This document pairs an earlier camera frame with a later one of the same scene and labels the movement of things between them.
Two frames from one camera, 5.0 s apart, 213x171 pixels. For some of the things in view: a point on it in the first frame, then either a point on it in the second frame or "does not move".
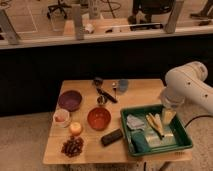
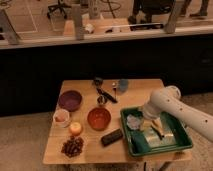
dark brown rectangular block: [111, 137] does not move
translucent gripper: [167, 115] -> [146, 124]
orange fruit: [75, 128] does not move
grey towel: [134, 123] does not move
